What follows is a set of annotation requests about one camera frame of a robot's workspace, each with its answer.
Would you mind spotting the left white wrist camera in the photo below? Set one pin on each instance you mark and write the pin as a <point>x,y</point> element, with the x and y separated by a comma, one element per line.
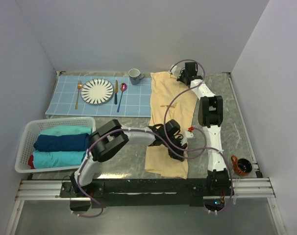
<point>188,135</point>

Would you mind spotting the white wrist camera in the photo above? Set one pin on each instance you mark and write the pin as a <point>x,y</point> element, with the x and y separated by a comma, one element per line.
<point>175,71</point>
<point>188,135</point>

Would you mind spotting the teal folded shirt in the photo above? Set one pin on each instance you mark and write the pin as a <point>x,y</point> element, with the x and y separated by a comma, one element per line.
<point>66,130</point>

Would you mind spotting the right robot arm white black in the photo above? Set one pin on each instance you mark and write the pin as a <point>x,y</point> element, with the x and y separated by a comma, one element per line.
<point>210,117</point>

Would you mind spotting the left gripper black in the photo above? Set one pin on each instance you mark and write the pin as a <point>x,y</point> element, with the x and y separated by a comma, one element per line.
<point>175,156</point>

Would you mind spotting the gold fork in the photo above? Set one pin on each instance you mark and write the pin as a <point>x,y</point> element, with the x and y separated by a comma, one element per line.
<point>79,86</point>

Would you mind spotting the white plastic basket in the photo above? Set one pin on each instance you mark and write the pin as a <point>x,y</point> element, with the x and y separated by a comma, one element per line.
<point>32,131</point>

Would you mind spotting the grey mug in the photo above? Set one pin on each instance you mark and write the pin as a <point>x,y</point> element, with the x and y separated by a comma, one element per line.
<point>135,76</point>

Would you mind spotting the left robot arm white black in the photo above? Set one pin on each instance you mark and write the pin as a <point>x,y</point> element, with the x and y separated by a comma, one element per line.
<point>108,140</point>

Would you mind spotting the green handled knife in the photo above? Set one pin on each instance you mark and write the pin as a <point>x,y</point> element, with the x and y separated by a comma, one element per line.
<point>116,91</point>

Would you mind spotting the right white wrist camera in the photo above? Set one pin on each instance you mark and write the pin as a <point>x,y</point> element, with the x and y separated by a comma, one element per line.
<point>175,71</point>

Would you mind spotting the cream yellow t shirt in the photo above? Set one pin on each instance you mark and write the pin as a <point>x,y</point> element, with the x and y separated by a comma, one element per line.
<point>164,88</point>

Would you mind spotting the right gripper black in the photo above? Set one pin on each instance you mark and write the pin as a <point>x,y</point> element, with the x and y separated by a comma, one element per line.
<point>182,72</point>

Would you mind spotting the aluminium frame rail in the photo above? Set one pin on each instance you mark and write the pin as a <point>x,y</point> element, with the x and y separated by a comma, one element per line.
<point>50,189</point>

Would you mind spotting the dark bowl orange inside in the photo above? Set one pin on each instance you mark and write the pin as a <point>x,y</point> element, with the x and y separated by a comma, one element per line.
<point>241,167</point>

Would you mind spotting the striped white plate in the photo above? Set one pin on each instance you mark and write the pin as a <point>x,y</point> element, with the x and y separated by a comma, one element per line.
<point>97,91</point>

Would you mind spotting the dark blue rolled shirt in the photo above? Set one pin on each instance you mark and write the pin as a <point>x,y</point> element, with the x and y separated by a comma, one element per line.
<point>65,143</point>

